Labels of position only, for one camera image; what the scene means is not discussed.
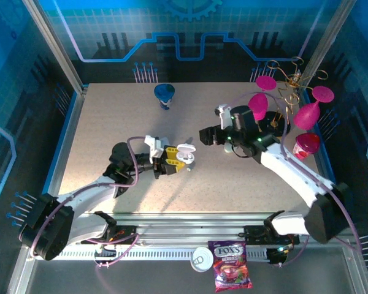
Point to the aluminium mounting rail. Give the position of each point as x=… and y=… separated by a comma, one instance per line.
x=187, y=226

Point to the aluminium frame post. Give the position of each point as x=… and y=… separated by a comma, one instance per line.
x=58, y=52
x=328, y=39

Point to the pale green earbud charging case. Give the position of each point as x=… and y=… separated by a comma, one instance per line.
x=186, y=148

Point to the pink wine glass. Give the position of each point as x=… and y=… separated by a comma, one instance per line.
x=259, y=104
x=306, y=116

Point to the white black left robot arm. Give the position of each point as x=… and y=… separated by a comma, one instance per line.
x=89, y=193

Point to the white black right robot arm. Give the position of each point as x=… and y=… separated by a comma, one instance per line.
x=294, y=171

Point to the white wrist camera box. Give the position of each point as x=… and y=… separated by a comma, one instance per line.
x=224, y=114
x=154, y=145

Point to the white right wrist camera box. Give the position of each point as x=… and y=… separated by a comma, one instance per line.
x=224, y=114

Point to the purple berry candy bag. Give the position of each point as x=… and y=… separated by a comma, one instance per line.
x=230, y=266

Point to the blue blackberry yogurt cup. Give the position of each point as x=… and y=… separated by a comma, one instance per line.
x=164, y=92

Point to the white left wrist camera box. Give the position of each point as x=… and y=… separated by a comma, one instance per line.
x=154, y=145

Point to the red strawberry yogurt cup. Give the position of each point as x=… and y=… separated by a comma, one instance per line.
x=306, y=144

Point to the white pull-tab can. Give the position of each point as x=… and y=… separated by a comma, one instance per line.
x=202, y=260

